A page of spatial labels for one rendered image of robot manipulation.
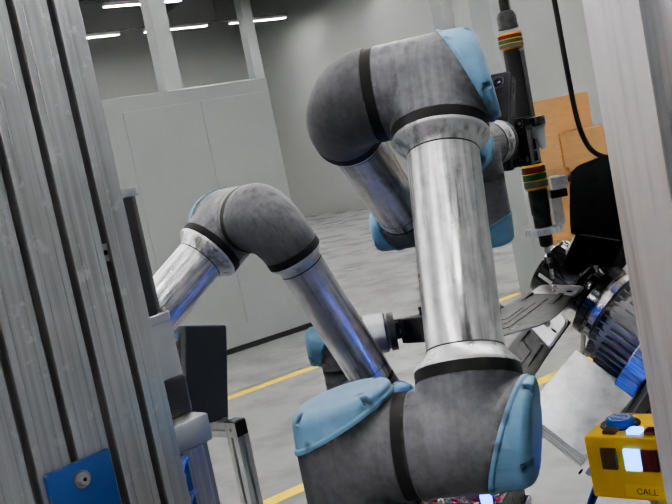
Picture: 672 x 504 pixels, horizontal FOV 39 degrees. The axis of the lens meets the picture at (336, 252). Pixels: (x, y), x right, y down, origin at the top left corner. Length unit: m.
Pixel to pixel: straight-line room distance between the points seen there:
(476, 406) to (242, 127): 7.34
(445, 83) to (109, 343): 0.47
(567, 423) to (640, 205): 1.47
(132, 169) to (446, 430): 6.87
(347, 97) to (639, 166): 0.86
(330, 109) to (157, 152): 6.73
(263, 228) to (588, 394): 0.66
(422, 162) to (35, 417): 0.49
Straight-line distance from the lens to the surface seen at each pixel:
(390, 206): 1.38
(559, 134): 10.06
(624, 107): 0.29
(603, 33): 0.29
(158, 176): 7.83
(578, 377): 1.78
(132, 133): 7.78
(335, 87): 1.14
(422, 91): 1.10
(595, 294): 1.81
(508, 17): 1.76
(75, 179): 0.99
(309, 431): 1.01
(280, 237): 1.51
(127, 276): 1.02
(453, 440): 0.98
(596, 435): 1.38
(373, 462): 1.00
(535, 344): 1.89
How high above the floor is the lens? 1.53
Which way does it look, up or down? 6 degrees down
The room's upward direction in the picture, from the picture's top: 11 degrees counter-clockwise
